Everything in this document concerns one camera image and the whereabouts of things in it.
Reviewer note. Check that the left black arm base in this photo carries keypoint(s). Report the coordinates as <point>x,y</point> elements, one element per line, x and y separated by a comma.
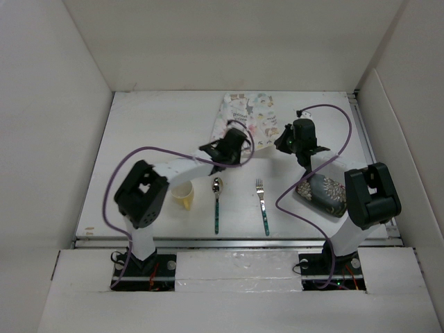
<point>157,273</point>

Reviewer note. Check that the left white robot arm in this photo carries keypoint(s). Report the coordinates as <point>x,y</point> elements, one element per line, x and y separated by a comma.
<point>141,195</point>

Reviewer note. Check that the floral animal print cloth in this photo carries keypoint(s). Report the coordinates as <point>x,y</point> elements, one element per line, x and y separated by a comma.
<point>253,109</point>

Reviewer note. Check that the spoon with teal handle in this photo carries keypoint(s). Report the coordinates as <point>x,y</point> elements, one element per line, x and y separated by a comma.
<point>217,188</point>

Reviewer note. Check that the black floral square plate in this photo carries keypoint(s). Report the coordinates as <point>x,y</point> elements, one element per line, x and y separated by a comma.
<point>327,195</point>

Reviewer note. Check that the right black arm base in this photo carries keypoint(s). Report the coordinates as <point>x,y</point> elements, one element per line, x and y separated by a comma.
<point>322,272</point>

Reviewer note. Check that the yellow mug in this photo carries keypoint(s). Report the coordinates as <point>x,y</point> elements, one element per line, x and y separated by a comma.
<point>184,194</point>

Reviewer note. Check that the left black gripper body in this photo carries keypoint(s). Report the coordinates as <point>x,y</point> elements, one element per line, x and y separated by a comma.
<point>234,158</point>

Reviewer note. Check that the aluminium front rail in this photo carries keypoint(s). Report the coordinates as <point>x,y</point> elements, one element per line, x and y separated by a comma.
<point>119,242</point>

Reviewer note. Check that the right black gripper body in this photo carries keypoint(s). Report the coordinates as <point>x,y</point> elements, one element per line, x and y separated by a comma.
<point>286,143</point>

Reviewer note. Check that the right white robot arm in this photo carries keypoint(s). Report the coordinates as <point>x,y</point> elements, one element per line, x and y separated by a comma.
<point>371,196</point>

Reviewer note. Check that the fork with teal handle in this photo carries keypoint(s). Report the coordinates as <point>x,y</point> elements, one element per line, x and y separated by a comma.
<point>260,193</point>

